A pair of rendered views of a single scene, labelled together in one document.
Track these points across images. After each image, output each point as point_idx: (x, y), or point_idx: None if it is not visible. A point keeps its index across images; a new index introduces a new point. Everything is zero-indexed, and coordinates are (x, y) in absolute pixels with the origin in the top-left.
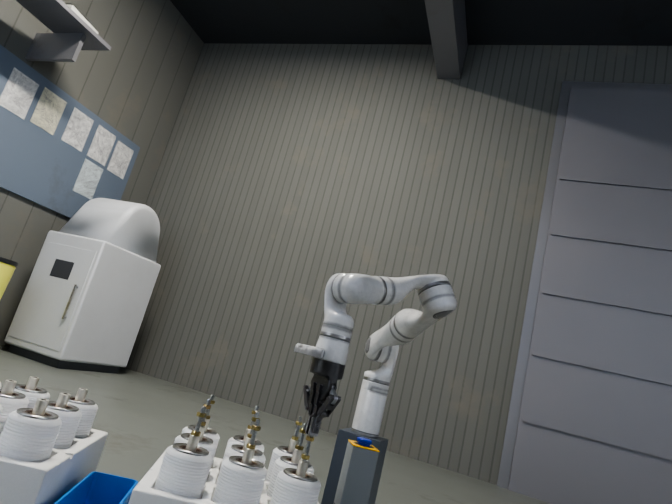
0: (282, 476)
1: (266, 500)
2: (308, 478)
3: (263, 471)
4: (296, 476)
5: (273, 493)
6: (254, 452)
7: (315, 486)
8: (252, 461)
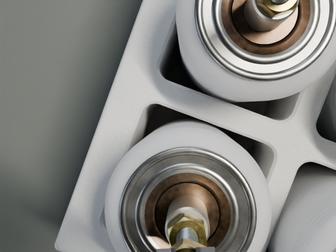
0: (175, 133)
1: (258, 136)
2: (138, 224)
3: (199, 63)
4: (137, 172)
5: (201, 125)
6: (260, 19)
7: (111, 239)
8: (287, 44)
